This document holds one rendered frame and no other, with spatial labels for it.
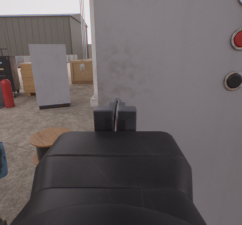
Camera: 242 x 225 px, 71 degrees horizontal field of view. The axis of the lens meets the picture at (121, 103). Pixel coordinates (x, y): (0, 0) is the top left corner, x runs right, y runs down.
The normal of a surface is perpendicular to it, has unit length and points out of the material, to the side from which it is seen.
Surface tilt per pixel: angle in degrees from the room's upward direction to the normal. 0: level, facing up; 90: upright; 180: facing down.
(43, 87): 90
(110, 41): 90
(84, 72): 90
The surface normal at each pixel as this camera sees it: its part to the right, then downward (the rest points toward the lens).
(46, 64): 0.34, 0.26
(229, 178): -0.01, 0.29
